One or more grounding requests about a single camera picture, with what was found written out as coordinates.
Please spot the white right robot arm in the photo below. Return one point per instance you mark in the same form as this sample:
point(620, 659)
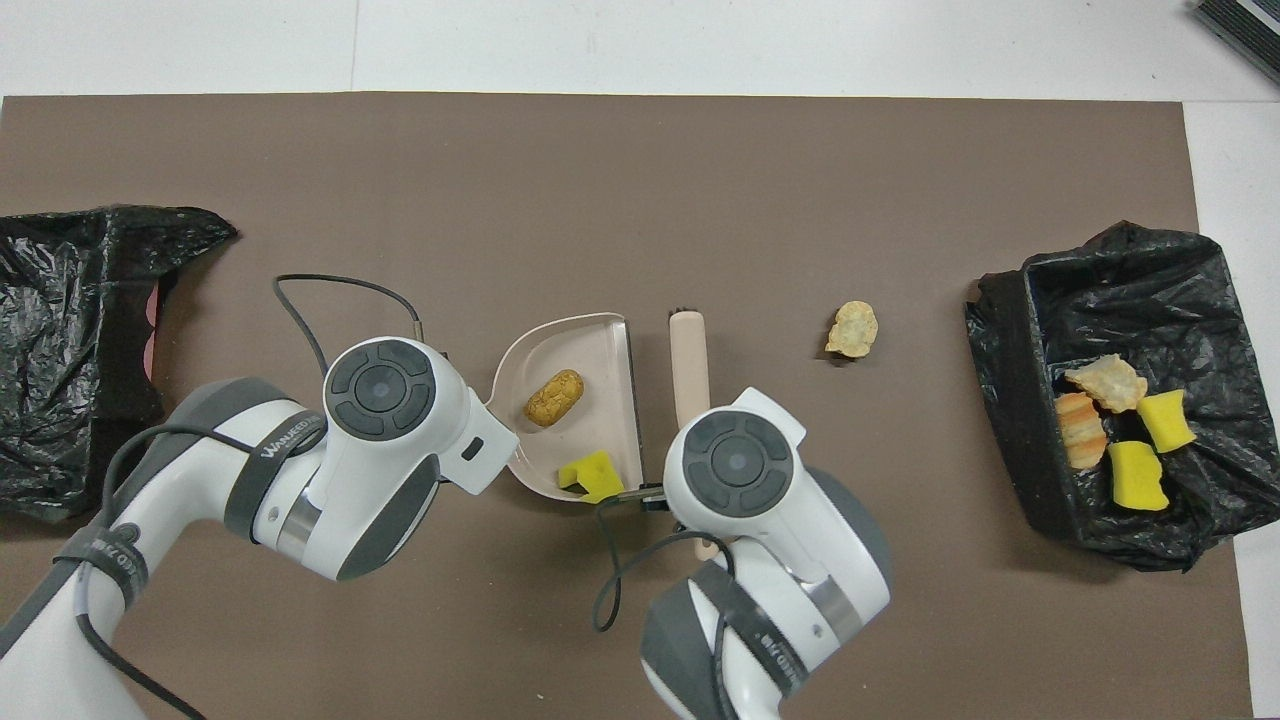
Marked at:
point(740, 560)

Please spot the black plastic trash bag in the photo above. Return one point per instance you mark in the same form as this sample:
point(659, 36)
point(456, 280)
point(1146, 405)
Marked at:
point(60, 300)
point(1130, 300)

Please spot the dark ribbed panel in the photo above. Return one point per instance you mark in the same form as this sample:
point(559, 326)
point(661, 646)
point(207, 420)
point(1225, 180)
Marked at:
point(1245, 22)

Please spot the brown bread roll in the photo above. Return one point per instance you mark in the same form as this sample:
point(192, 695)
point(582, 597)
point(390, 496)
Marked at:
point(553, 397)

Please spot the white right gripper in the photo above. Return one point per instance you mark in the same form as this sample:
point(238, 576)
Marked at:
point(775, 410)

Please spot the notched yellow sponge piece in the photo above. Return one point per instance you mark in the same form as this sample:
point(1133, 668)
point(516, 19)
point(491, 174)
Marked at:
point(592, 473)

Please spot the pink plastic bin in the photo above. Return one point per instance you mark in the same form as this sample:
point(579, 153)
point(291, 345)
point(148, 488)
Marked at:
point(150, 330)

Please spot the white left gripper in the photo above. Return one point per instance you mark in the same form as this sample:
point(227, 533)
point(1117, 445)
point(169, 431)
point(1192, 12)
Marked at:
point(485, 440)

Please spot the brown table mat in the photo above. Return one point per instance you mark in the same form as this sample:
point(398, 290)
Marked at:
point(700, 180)

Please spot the beige plastic dustpan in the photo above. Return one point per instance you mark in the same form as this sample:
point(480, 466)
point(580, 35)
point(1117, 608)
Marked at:
point(590, 350)

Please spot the pale crusty bread chunk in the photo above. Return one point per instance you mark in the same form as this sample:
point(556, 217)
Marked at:
point(1105, 383)
point(1080, 430)
point(853, 330)

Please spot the beige hand brush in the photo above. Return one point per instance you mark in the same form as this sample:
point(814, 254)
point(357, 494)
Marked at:
point(690, 370)

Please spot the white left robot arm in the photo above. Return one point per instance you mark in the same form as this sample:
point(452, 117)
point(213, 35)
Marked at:
point(200, 480)

